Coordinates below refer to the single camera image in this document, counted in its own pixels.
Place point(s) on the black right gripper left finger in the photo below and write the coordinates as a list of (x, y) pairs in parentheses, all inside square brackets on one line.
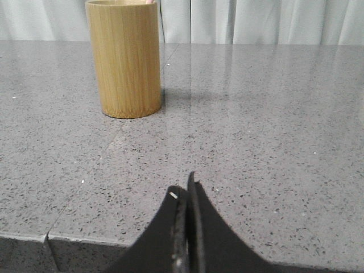
[(162, 247)]

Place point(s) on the bamboo cylinder holder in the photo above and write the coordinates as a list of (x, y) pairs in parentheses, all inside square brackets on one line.
[(125, 42)]

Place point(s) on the white curtain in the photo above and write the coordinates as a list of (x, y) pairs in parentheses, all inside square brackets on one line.
[(202, 22)]

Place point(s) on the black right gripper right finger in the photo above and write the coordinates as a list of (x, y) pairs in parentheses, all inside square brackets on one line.
[(212, 245)]

